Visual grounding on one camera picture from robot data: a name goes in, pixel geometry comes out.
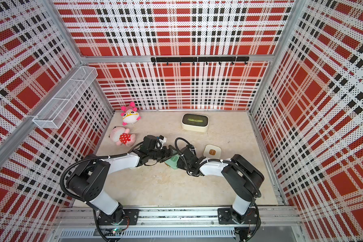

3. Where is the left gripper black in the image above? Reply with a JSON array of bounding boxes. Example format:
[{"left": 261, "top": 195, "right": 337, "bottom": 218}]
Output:
[{"left": 148, "top": 145, "right": 179, "bottom": 162}]

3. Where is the green nail clipper case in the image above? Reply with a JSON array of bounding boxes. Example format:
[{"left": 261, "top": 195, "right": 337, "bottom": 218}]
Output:
[{"left": 164, "top": 154, "right": 179, "bottom": 170}]

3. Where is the cream case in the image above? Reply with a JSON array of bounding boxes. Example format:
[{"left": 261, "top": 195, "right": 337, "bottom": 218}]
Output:
[{"left": 203, "top": 144, "right": 222, "bottom": 159}]

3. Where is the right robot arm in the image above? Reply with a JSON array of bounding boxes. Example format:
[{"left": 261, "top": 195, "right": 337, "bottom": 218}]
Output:
[{"left": 176, "top": 145, "right": 264, "bottom": 217}]

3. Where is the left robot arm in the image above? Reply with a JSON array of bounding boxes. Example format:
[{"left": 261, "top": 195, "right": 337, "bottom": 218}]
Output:
[{"left": 59, "top": 135, "right": 176, "bottom": 215}]

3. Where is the pink doll red dress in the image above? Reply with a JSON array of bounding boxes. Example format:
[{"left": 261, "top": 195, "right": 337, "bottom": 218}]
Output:
[{"left": 109, "top": 127, "right": 136, "bottom": 147}]

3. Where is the cream tissue box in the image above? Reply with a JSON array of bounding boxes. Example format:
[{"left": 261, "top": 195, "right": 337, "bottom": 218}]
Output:
[{"left": 181, "top": 114, "right": 209, "bottom": 133}]

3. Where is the pink owl plush toy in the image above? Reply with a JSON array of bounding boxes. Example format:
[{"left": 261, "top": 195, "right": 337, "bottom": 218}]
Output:
[{"left": 121, "top": 102, "right": 141, "bottom": 126}]

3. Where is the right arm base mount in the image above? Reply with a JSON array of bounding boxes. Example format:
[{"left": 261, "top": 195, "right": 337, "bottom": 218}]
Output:
[{"left": 217, "top": 208, "right": 258, "bottom": 225}]

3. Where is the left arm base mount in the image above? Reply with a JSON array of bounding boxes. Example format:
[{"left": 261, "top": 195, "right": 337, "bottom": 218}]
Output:
[{"left": 97, "top": 209, "right": 140, "bottom": 225}]

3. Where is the white wire mesh basket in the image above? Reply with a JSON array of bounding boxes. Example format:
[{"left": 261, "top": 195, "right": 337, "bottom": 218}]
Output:
[{"left": 33, "top": 66, "right": 97, "bottom": 129}]

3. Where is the black wall hook rail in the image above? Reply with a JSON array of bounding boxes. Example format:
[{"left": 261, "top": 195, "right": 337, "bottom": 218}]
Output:
[{"left": 151, "top": 56, "right": 250, "bottom": 65}]

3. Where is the aluminium front rail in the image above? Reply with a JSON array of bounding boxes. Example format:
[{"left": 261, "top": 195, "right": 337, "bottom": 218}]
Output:
[{"left": 51, "top": 206, "right": 303, "bottom": 240}]

